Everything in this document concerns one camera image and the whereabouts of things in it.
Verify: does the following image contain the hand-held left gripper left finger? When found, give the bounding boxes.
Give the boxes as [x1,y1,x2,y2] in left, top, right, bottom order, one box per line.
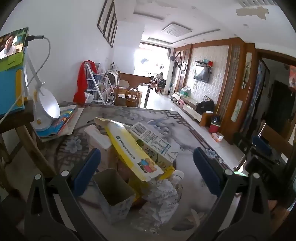
[23,148,109,241]

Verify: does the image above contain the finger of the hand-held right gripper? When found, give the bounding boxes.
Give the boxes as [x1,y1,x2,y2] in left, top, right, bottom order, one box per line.
[251,136,273,157]

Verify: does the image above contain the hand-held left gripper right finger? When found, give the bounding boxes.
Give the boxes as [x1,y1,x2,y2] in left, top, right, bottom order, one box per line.
[187,147,272,241]

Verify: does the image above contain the clear plastic bottle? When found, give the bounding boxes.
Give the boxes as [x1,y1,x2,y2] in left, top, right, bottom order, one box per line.
[170,170,185,202]

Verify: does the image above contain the white paper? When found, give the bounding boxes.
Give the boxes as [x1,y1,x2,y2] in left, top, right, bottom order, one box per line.
[139,179,183,223]

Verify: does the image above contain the small white box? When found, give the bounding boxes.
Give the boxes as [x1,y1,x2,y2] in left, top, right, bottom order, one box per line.
[84,125,114,151]

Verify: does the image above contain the small framed painting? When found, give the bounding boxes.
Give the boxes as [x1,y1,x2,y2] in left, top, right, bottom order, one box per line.
[231,100,243,123]

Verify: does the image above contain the red bin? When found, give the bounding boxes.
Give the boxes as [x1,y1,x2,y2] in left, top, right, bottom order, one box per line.
[209,116,221,133]

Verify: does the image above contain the blue patterned door curtain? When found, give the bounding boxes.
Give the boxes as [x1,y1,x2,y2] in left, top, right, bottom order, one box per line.
[245,60,270,139]

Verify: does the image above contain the yellow cartoon carton box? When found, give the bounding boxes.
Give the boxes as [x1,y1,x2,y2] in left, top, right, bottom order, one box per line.
[95,117,175,183]

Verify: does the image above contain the open cardboard box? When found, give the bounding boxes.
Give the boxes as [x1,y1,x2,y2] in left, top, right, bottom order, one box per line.
[92,169,137,224]

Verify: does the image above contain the small wooden side cabinet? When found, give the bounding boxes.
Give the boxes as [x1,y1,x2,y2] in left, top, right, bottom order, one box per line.
[200,111,215,127]

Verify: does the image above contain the colourful children's book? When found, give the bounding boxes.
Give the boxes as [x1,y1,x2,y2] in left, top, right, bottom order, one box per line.
[36,104,78,138]

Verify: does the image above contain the black bag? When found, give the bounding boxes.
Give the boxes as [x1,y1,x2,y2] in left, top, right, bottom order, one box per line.
[196,101,215,115]

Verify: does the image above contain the white printed carton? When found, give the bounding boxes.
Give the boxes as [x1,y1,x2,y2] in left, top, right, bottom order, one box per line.
[128,122,178,168]

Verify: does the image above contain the low television cabinet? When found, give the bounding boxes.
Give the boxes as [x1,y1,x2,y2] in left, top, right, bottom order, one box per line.
[172,92,208,121]

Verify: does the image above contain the patterned tablecloth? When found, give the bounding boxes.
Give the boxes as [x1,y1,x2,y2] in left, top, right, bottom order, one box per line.
[5,102,245,241]

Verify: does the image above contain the red hanging decoration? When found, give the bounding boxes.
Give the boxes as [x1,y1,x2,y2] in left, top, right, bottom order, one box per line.
[289,65,296,88]

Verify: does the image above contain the tall framed painting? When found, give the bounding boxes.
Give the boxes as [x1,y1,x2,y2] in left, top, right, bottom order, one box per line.
[242,52,252,90]

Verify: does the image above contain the white desk lamp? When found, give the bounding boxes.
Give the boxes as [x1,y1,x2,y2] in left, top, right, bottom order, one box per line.
[23,46,61,132]

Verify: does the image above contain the metal magazine rack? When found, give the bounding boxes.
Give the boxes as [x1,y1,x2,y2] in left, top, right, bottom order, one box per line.
[97,70,117,106]

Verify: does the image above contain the wooden stool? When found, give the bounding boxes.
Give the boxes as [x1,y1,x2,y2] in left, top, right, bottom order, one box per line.
[0,100,58,178]

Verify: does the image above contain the red cloth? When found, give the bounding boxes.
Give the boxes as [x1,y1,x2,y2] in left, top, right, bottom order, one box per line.
[73,61,97,102]

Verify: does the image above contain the white step ladder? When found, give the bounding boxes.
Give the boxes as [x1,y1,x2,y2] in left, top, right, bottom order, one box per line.
[84,62,109,105]

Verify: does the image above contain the blue green box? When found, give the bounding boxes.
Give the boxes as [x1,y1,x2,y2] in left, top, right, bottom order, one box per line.
[0,51,26,116]

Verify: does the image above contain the square ceiling light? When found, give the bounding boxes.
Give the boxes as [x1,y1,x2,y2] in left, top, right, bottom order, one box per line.
[162,22,192,37]

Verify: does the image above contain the tablet showing video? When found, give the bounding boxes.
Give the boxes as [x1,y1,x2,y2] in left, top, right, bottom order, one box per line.
[0,27,29,60]

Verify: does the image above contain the wall television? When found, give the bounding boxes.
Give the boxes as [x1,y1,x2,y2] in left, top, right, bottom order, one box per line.
[194,66,210,82]

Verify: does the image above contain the wall shelf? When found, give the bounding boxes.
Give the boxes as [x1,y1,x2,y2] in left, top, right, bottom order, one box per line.
[195,60,213,73]

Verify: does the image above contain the white charging cable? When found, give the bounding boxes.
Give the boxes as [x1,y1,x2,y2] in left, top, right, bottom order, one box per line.
[0,35,51,126]

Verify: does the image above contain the dark framed wall picture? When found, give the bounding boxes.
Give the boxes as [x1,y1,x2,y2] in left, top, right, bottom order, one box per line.
[103,2,115,42]
[97,0,109,34]
[109,14,118,48]

